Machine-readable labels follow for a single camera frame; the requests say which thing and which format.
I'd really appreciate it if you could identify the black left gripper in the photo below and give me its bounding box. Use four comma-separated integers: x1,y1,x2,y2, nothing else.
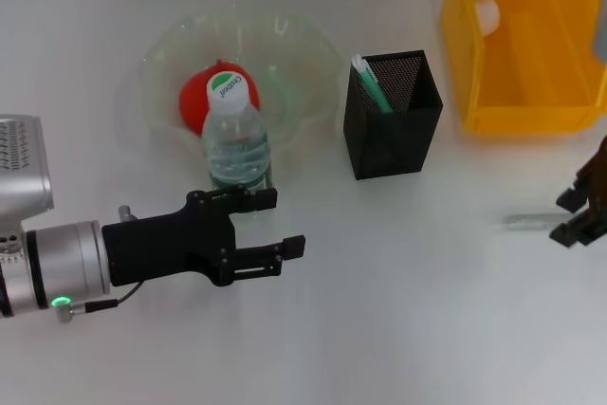
101,185,306,289

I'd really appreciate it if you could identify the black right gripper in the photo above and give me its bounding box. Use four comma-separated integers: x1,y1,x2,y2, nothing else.
548,134,607,249

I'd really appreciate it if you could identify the gray pen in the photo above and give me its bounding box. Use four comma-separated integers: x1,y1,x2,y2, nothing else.
502,212,573,234

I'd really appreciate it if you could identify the clear green-label water bottle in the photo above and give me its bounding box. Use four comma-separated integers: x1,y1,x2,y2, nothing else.
202,70,276,227

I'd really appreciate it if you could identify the orange fruit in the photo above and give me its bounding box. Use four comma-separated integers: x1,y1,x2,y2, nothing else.
178,58,261,139

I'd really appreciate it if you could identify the green pen with white cap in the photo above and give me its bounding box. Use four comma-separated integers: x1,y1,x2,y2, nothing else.
351,54,395,115

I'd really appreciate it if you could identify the white paper ball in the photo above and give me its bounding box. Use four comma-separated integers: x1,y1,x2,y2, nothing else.
475,0,502,38

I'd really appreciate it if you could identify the black mesh pen holder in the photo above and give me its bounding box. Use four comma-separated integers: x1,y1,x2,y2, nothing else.
343,49,445,182

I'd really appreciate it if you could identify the wavy clear glass fruit plate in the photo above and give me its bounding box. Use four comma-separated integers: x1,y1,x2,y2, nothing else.
138,12,346,174

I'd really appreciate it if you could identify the yellow plastic bin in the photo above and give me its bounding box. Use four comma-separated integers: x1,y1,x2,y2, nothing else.
440,0,607,135

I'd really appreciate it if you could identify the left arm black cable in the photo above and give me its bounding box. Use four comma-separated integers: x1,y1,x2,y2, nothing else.
55,283,144,325

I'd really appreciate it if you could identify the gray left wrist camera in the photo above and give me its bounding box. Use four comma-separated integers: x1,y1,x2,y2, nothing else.
0,114,55,231

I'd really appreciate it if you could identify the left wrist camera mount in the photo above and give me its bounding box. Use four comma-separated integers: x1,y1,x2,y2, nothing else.
0,229,26,267

